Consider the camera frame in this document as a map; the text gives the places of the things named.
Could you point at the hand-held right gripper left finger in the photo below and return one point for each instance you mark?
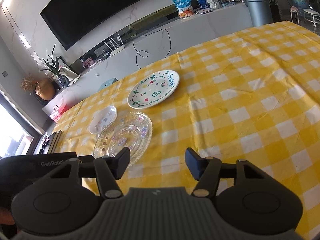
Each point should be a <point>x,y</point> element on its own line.
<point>122,160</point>

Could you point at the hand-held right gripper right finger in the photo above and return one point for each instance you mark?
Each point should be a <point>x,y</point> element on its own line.
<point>193,163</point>

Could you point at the clear glass plate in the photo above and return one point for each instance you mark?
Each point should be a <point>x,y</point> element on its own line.
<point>125,135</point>

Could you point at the small white plate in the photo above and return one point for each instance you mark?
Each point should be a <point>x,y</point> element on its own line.
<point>103,119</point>

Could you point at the white fruit-painted plate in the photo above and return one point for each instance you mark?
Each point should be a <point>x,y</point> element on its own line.
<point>153,90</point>

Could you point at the pink bow clip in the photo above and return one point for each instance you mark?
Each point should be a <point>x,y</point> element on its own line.
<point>45,140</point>

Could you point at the stack of dark notebooks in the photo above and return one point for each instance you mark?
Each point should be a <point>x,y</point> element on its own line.
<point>55,141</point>

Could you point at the pink storage box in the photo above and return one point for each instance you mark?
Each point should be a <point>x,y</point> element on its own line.
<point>59,112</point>

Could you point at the yellow checked tablecloth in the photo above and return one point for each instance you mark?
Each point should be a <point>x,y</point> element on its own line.
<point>237,105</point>

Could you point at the gold vase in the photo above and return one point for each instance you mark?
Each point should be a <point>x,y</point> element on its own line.
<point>45,91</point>

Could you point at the light blue stool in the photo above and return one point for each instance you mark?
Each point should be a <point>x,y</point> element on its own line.
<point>108,83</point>

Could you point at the dried flower bunch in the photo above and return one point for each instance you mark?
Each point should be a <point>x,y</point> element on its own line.
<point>28,83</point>

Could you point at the blue glass vase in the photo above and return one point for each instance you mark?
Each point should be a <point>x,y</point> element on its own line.
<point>63,81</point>

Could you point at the green leafy plant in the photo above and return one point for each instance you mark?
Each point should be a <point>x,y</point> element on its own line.
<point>53,63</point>

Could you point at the small pink photo card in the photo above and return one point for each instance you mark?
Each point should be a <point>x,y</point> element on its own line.
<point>88,62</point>

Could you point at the white router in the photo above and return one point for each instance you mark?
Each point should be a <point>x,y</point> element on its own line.
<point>117,49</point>

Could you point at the white marble TV cabinet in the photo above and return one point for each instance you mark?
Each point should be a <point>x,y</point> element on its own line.
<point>155,42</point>

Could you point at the purple tablet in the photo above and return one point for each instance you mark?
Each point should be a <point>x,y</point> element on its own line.
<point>203,11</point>

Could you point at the blue snack bag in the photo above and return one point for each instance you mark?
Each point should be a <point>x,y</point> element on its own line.
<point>183,7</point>

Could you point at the teddy bear in basket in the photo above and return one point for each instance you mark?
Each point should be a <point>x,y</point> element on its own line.
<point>213,1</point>

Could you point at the grey trash can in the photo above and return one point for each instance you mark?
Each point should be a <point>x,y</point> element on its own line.
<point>258,11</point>

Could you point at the pink small chair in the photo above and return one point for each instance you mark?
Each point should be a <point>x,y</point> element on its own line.
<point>295,15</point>

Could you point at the black wall switch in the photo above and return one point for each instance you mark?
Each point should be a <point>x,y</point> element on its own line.
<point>4,74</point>

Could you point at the leaning picture frame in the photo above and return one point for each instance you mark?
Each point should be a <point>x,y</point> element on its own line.
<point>70,71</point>

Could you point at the black wall television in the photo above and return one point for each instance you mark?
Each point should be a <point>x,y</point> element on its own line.
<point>95,10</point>

